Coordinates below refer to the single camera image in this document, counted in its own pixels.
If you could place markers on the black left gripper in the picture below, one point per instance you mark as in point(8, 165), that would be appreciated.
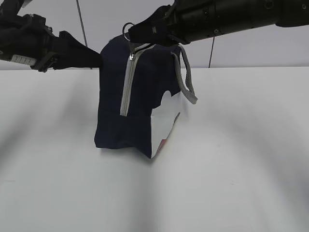
point(27, 40)

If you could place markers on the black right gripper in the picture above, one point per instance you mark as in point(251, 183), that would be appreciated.
point(183, 22)

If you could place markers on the navy blue lunch bag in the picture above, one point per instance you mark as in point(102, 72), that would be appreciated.
point(141, 93)

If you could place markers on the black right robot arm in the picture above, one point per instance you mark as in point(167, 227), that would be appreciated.
point(239, 15)

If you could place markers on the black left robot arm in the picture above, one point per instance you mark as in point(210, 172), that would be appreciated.
point(14, 6)

